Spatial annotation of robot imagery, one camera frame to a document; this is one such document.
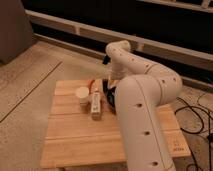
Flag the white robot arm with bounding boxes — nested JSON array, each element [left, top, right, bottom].
[[106, 40, 182, 171]]

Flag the white rectangular eraser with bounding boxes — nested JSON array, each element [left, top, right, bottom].
[[91, 92, 101, 120]]

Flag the black bowl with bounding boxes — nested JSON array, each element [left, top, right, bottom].
[[105, 87, 116, 108]]

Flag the white cup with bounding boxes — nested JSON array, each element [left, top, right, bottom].
[[75, 86, 89, 105]]

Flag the wooden board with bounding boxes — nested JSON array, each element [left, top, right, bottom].
[[40, 79, 192, 169]]

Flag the grey sofa corner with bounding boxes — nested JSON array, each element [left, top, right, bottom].
[[0, 0, 35, 64]]

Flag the white shelf frame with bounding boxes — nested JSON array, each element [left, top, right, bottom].
[[24, 9, 213, 73]]

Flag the black cables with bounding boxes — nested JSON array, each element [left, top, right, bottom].
[[173, 92, 213, 171]]

